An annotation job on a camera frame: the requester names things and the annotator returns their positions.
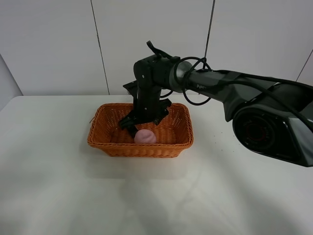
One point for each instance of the orange woven plastic basket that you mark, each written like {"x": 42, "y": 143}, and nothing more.
{"x": 173, "y": 135}

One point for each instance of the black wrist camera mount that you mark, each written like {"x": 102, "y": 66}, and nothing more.
{"x": 131, "y": 88}

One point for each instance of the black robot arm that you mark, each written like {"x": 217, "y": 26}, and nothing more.
{"x": 272, "y": 117}

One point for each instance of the pink peach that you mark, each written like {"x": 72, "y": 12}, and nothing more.
{"x": 145, "y": 136}

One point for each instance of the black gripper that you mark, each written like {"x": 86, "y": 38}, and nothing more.
{"x": 147, "y": 108}

